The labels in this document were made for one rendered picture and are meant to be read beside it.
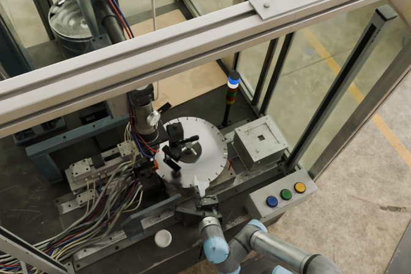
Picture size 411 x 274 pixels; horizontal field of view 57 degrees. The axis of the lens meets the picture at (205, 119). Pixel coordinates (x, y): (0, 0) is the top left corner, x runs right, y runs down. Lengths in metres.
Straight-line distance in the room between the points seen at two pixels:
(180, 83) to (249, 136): 0.52
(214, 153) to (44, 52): 1.14
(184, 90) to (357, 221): 1.45
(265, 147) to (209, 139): 0.26
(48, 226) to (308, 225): 1.58
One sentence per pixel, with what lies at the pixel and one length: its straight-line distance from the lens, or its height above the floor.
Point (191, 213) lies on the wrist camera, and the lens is 1.43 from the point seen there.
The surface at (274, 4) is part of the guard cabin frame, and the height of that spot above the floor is 2.05.
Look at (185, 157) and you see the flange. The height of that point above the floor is 0.96.
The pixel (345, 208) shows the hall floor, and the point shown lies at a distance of 2.74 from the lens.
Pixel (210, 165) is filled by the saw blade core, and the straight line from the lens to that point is 1.60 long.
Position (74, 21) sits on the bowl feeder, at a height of 1.04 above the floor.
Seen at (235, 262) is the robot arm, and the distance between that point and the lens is 1.39.
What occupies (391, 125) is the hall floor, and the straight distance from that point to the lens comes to 3.18.
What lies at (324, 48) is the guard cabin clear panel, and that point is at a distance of 1.36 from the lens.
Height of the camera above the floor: 2.42
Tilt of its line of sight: 60 degrees down
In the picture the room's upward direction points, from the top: 7 degrees clockwise
